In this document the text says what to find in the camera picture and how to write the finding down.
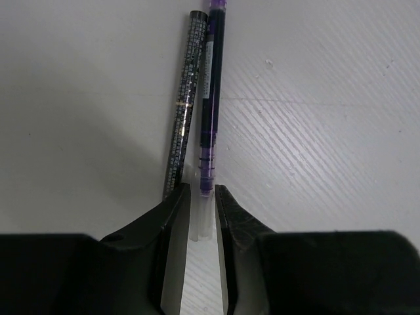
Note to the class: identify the black patterned pen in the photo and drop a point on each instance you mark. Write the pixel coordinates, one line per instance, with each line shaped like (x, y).
(184, 102)

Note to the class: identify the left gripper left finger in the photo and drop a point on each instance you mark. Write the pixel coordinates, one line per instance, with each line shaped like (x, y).
(145, 271)

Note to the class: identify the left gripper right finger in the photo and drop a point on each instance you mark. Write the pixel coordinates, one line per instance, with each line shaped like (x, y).
(241, 273)

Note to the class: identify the purple ink pen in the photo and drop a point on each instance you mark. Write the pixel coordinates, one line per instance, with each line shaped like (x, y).
(204, 178)

